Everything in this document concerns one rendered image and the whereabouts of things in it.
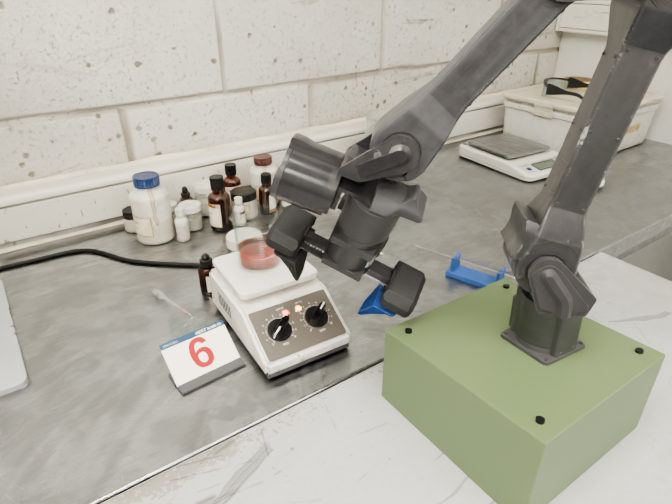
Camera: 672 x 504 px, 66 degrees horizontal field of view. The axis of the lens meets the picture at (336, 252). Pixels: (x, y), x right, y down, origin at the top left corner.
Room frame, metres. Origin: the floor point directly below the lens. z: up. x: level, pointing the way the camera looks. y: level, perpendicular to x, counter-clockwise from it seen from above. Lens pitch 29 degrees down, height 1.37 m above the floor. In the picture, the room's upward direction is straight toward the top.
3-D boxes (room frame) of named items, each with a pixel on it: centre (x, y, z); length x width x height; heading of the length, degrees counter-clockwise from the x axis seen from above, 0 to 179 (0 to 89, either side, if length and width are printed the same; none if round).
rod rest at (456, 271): (0.74, -0.24, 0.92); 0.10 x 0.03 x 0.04; 53
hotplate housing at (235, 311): (0.62, 0.09, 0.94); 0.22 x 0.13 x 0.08; 32
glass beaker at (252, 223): (0.65, 0.12, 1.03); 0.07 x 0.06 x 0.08; 127
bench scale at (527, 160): (1.34, -0.48, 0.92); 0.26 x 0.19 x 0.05; 31
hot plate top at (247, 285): (0.64, 0.11, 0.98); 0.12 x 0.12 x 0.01; 32
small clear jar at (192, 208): (0.94, 0.29, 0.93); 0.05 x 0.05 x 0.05
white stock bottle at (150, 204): (0.90, 0.35, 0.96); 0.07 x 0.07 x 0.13
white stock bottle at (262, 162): (1.07, 0.16, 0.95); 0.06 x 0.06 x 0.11
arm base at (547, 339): (0.45, -0.23, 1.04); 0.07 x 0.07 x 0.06; 30
